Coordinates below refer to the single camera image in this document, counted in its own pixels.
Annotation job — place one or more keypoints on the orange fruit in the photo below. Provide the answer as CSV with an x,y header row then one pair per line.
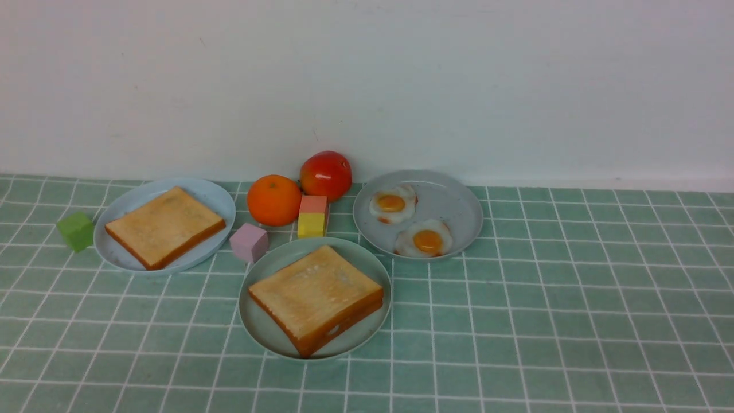
x,y
274,200

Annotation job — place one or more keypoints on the salmon pink block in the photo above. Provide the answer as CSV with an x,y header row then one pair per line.
x,y
314,205

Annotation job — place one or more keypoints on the pink cube block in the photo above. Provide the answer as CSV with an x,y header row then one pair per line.
x,y
249,243

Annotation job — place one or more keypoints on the light blue bread plate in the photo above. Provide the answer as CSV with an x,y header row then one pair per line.
x,y
209,193

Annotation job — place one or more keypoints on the green cube block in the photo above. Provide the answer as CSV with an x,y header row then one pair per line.
x,y
77,231

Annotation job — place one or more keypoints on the grey egg plate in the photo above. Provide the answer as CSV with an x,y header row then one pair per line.
x,y
440,197

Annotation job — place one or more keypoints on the yellow block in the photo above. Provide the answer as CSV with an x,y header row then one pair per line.
x,y
311,225

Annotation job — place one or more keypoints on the toast slice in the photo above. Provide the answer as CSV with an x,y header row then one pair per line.
x,y
315,293
266,333
164,229

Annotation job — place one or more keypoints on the red tomato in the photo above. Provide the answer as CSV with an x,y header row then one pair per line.
x,y
327,173

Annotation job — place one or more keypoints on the green empty centre plate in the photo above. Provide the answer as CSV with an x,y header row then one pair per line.
x,y
286,254

